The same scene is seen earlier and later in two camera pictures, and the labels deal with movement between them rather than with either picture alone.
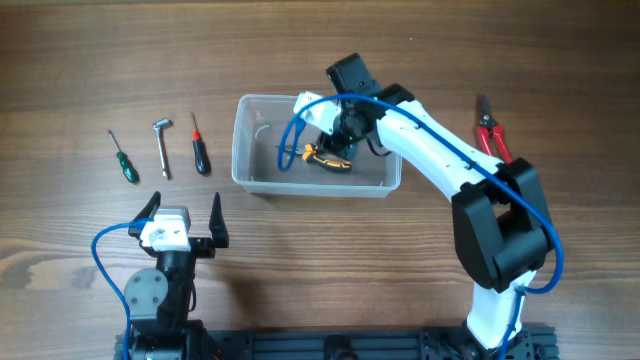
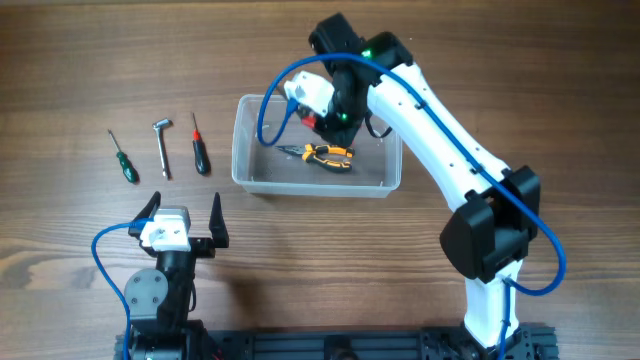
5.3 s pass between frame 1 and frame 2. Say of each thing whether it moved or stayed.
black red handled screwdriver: stayed
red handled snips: moved
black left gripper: stayed
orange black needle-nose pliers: stayed
